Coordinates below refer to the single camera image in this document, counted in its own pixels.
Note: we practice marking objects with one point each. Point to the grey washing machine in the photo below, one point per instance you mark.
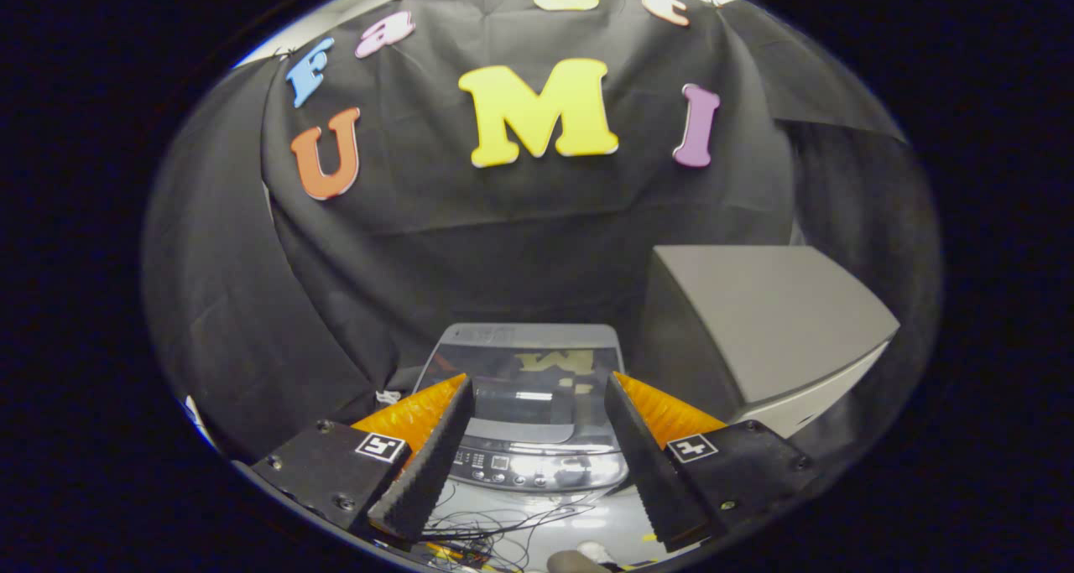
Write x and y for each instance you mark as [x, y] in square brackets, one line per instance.
[537, 468]

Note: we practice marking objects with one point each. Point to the person's brown shoe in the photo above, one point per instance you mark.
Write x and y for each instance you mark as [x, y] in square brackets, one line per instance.
[575, 563]

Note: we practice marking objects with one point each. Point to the small white round object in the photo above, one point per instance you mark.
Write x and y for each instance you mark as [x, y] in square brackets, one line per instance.
[592, 549]

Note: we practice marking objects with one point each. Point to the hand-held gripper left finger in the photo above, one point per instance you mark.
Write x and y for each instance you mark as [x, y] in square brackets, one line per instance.
[432, 464]

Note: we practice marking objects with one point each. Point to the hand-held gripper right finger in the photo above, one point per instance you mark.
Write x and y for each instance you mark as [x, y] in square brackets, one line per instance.
[650, 472]

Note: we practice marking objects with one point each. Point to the small white cloth strip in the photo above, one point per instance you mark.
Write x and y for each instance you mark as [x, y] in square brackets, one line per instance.
[388, 398]

